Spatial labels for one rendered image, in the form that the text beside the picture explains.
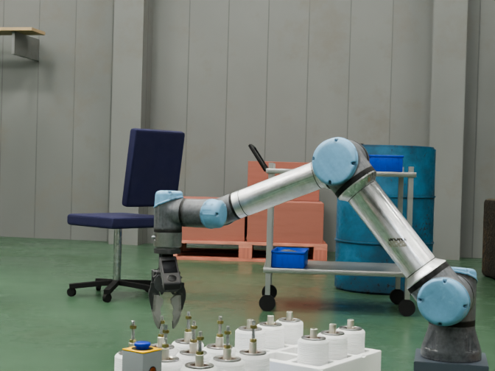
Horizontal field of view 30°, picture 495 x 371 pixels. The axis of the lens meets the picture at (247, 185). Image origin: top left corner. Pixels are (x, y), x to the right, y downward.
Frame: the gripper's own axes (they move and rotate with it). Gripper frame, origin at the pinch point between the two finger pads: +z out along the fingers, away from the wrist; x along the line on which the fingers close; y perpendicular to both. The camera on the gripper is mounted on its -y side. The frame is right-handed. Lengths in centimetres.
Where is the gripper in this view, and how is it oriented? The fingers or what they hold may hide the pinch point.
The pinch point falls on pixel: (166, 324)
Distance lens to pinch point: 248.6
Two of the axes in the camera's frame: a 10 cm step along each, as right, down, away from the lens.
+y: -2.1, -0.2, 9.8
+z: -0.3, 10.0, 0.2
